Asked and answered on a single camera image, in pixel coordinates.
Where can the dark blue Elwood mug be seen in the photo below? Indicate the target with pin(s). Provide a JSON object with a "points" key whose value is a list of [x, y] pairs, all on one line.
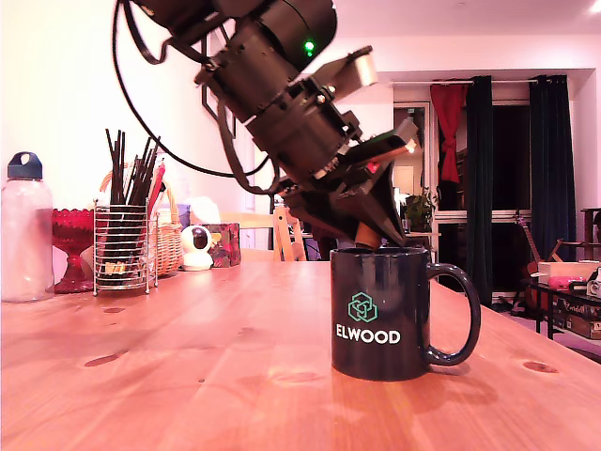
{"points": [[375, 329]]}

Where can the small white round camera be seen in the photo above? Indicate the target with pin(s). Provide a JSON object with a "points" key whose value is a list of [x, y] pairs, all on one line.
{"points": [[192, 253]]}

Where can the light wooden chair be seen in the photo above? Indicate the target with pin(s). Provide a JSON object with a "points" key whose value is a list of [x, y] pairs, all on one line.
{"points": [[286, 244]]}

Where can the white tissue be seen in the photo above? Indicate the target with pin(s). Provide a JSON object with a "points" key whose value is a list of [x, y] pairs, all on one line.
{"points": [[204, 211]]}

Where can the round ceiling light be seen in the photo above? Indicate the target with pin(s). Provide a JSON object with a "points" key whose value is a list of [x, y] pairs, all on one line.
{"points": [[595, 3]]}

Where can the acoustic guitar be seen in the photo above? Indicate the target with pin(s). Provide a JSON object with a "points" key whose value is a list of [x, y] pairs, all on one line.
{"points": [[526, 235]]}

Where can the small yellow packet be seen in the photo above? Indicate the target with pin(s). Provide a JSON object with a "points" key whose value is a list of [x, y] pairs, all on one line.
{"points": [[112, 269]]}

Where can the black chopstick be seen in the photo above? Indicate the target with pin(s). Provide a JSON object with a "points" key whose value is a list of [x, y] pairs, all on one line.
{"points": [[117, 169], [109, 164], [122, 169], [149, 169]]}

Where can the pink case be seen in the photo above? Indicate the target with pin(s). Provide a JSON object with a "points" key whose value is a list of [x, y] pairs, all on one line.
{"points": [[561, 283]]}

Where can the clear bottle with blue cap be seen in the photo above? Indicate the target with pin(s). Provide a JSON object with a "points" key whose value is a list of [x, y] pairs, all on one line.
{"points": [[26, 235]]}

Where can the black low table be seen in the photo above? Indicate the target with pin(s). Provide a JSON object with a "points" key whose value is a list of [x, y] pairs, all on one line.
{"points": [[537, 305]]}

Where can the light wooden box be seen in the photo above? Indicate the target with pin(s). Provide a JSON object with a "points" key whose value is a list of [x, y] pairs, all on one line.
{"points": [[568, 270]]}

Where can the dark green curtain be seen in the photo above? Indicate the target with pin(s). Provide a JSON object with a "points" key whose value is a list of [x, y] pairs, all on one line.
{"points": [[479, 188], [551, 164]]}

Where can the red curtain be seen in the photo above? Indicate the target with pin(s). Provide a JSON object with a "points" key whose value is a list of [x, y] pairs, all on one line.
{"points": [[448, 108]]}

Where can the green potted plant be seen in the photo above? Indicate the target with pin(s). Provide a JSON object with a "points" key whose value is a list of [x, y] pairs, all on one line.
{"points": [[422, 211]]}

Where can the white instant camera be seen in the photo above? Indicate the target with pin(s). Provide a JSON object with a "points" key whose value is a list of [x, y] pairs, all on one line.
{"points": [[594, 286]]}

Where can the brown suitcase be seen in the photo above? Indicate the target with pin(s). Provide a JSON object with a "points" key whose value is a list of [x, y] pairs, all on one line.
{"points": [[582, 321]]}

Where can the red glass goblet bowl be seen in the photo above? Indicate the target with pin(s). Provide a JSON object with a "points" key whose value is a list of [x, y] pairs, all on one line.
{"points": [[72, 225]]}

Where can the floral tissue box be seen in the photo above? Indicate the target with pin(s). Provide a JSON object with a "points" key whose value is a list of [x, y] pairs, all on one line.
{"points": [[225, 246]]}

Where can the mustard yellow coffee capsule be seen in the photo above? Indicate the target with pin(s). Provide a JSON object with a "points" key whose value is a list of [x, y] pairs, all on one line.
{"points": [[367, 237]]}

